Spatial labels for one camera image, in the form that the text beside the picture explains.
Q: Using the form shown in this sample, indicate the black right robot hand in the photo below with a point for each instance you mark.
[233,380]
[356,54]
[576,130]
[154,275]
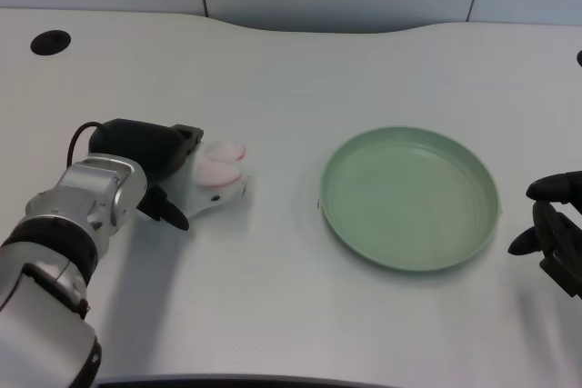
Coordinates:
[557,229]

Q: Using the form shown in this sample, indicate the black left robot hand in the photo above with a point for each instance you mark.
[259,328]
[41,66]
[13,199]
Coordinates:
[136,145]

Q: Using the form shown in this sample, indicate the white rabbit doll pink ears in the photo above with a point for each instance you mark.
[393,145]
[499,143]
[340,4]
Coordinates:
[218,165]

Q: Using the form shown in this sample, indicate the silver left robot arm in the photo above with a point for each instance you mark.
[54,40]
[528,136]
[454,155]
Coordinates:
[54,242]

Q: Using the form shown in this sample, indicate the green round plate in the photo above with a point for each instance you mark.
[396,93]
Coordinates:
[409,199]

